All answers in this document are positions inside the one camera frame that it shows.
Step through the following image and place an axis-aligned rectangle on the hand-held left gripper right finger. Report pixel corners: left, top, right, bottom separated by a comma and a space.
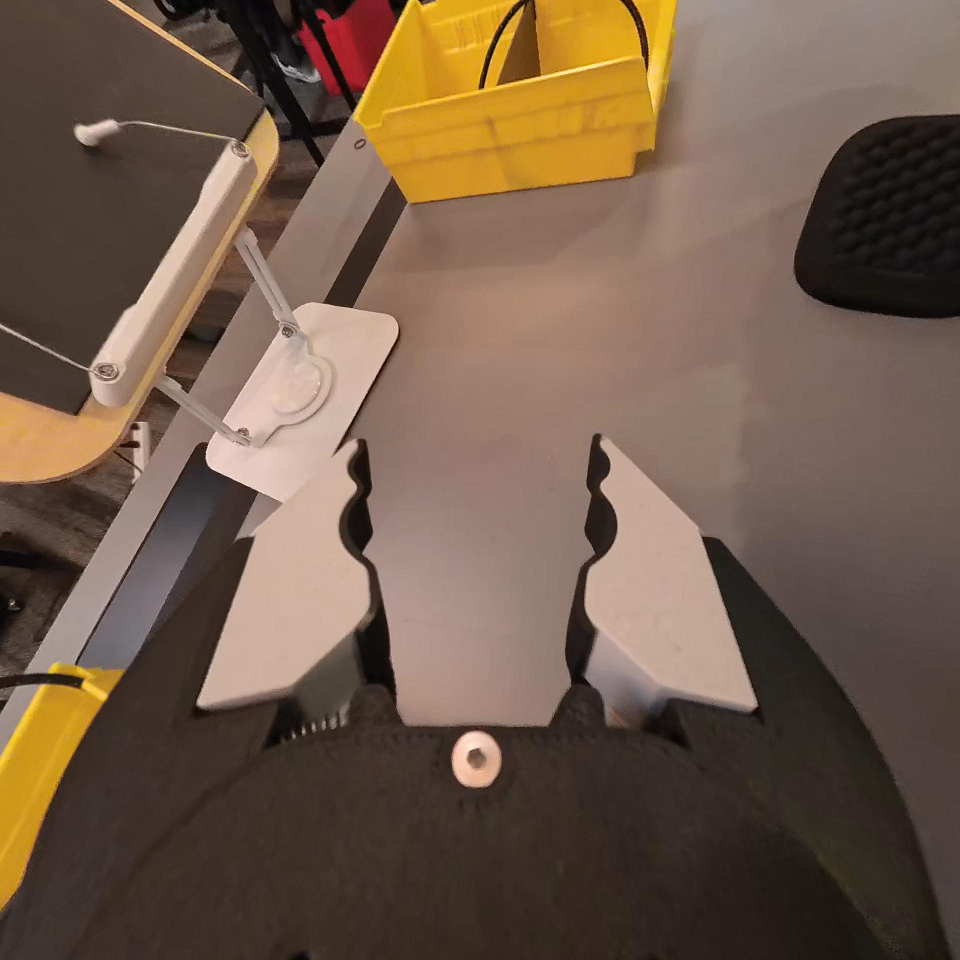
564, 432, 760, 717

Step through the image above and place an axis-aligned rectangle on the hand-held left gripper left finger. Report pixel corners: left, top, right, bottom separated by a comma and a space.
195, 438, 395, 725

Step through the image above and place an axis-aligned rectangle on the yellow plastic bin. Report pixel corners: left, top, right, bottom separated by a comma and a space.
0, 661, 125, 912
352, 0, 680, 205

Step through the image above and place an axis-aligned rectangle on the black braided hdmi cable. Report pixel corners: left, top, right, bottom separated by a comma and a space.
478, 0, 651, 91

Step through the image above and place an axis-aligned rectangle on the black tray with wooden edge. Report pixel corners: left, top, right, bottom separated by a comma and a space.
0, 0, 282, 487

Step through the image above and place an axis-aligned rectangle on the black honeycomb pad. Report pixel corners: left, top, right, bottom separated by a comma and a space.
793, 114, 960, 320

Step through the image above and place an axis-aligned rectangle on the black tripod stand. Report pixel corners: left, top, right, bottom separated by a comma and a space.
232, 0, 327, 166

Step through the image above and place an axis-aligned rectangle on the red container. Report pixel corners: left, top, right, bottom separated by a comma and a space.
296, 7, 361, 97

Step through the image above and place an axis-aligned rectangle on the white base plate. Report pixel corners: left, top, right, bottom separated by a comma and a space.
204, 302, 400, 502

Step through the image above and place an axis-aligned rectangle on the thin wire with white tip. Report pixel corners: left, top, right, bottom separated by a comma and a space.
73, 118, 241, 151

